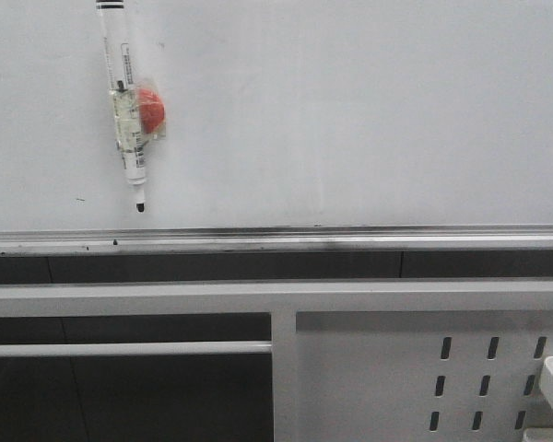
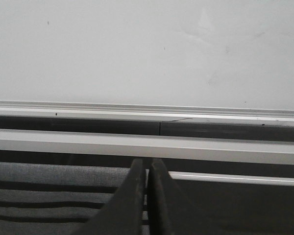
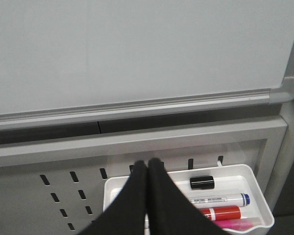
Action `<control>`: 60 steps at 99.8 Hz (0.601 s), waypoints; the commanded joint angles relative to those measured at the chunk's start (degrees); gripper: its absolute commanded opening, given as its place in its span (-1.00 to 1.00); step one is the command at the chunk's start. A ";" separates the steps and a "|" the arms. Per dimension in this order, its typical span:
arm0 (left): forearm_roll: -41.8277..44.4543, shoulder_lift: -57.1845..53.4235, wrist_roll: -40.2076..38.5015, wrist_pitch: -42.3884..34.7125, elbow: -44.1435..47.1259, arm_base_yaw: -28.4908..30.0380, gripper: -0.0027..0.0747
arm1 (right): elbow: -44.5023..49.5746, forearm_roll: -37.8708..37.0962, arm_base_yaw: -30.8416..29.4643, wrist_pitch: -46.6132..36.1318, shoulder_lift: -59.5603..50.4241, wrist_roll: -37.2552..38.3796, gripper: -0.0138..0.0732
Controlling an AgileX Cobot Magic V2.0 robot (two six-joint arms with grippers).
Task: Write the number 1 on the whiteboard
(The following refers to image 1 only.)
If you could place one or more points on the red round magnet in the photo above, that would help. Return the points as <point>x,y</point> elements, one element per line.
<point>151,108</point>

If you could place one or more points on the white whiteboard marker pen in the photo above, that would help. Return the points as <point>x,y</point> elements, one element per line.
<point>123,96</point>

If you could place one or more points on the white metal pegboard frame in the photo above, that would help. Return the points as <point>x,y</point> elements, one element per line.
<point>286,361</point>

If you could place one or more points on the aluminium whiteboard tray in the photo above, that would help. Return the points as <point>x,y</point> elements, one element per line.
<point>273,239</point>

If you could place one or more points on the white whiteboard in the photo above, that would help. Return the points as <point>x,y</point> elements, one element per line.
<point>284,114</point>

